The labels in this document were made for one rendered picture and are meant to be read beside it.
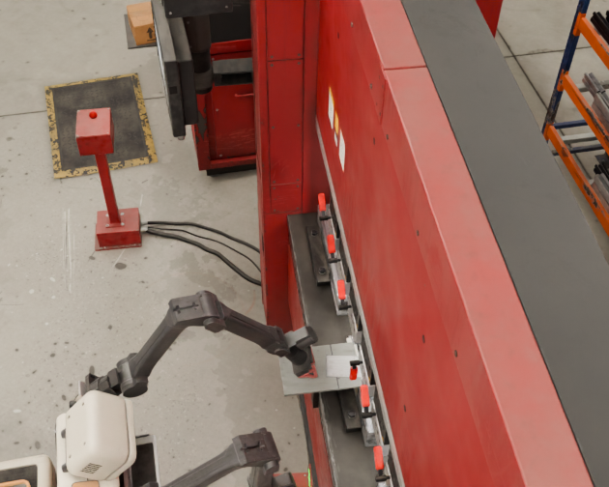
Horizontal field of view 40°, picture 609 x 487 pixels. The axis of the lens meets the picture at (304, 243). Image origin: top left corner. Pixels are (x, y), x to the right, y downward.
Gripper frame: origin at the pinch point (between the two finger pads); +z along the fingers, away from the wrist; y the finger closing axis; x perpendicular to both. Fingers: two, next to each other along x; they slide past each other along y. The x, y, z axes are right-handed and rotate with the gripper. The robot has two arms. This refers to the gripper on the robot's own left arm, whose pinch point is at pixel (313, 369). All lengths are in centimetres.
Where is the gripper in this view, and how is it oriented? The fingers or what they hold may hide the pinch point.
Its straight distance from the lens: 289.5
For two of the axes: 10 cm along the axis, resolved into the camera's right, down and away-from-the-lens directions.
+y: -1.5, -7.4, 6.5
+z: 5.0, 5.1, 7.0
